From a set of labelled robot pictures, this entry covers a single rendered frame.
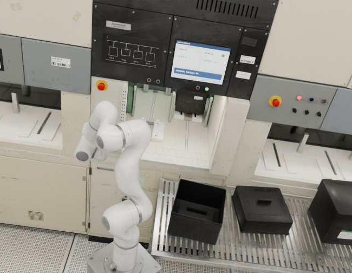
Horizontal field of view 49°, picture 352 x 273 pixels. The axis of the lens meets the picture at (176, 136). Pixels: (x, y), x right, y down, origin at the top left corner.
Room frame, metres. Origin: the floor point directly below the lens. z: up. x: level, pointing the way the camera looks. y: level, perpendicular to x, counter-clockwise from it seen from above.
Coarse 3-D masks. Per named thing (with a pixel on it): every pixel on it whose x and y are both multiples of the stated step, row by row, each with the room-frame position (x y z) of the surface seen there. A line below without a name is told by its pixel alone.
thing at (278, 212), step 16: (240, 192) 1.74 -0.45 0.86; (256, 192) 1.77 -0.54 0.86; (272, 192) 1.79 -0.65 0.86; (240, 208) 1.63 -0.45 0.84; (256, 208) 1.63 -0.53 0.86; (272, 208) 1.66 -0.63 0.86; (240, 224) 1.56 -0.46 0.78; (256, 224) 1.53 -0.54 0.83; (272, 224) 1.55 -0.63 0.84; (288, 224) 1.57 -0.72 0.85
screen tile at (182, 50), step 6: (180, 48) 1.88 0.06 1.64; (186, 48) 1.88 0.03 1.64; (192, 48) 1.88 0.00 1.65; (180, 54) 1.88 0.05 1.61; (186, 54) 1.88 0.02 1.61; (192, 54) 1.88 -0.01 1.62; (198, 54) 1.88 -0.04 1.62; (180, 60) 1.88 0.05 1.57; (186, 60) 1.88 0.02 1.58; (192, 60) 1.88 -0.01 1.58; (198, 60) 1.88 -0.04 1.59; (186, 66) 1.88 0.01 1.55; (192, 66) 1.88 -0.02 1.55
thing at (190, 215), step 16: (176, 192) 1.58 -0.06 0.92; (192, 192) 1.68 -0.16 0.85; (208, 192) 1.67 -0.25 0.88; (224, 192) 1.66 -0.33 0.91; (176, 208) 1.61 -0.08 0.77; (192, 208) 1.60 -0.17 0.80; (208, 208) 1.65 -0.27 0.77; (176, 224) 1.41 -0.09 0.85; (192, 224) 1.40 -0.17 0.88; (208, 224) 1.40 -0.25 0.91; (208, 240) 1.40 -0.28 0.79
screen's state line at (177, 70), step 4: (176, 68) 1.88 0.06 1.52; (180, 68) 1.88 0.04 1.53; (176, 72) 1.88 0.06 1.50; (180, 72) 1.88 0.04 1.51; (184, 72) 1.88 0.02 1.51; (188, 72) 1.88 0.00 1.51; (192, 72) 1.88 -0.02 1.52; (196, 72) 1.88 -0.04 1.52; (200, 72) 1.88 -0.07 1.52; (204, 72) 1.89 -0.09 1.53; (200, 76) 1.89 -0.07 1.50; (204, 76) 1.89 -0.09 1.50; (208, 76) 1.89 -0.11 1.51; (212, 76) 1.89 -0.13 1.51; (216, 76) 1.89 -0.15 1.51; (220, 76) 1.89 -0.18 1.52
